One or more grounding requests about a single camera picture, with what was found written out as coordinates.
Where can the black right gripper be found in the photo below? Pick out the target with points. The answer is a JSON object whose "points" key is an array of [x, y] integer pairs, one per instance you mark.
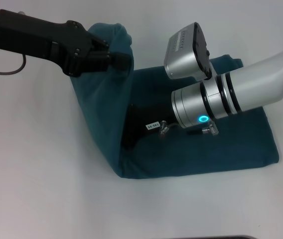
{"points": [[141, 117]]}

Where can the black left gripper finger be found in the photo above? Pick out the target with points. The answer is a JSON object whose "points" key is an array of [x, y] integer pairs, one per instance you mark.
{"points": [[119, 61]]}

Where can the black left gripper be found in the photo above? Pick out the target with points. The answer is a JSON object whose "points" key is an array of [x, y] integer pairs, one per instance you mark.
{"points": [[32, 39]]}

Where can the teal t-shirt with FREE print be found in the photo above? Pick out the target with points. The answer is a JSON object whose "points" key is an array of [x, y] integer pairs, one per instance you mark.
{"points": [[181, 154]]}

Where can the black flat panel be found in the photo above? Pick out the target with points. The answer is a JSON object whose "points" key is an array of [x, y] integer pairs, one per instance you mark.
{"points": [[206, 237]]}

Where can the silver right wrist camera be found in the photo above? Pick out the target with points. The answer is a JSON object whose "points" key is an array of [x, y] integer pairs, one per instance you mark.
{"points": [[181, 62]]}

